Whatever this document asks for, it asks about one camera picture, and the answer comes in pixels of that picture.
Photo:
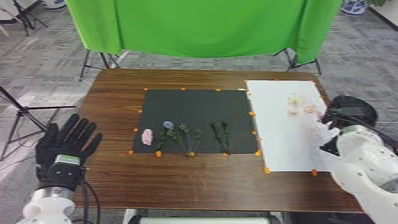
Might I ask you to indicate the dark mat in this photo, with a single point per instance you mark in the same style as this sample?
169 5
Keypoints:
195 120

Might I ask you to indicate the white flower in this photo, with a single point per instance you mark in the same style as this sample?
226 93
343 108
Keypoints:
295 100

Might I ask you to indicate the pale grey bar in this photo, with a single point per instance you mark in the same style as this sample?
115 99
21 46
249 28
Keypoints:
206 220

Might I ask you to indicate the white sheet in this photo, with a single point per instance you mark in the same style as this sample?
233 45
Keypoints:
281 140

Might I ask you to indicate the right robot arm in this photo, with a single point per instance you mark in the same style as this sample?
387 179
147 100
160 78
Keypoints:
370 166

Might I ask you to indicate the blue flower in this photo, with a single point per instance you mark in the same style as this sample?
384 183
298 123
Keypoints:
167 125

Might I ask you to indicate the green sprig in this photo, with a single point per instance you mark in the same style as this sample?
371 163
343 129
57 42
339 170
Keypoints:
217 135
176 137
190 140

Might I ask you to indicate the black tripod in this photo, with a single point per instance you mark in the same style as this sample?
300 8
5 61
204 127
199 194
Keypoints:
23 113
27 15

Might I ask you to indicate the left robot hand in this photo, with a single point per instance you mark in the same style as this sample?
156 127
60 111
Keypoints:
68 140

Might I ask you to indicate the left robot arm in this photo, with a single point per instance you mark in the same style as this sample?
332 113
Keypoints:
55 196

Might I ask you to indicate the pink flower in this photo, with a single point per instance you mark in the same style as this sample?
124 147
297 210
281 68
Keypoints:
146 137

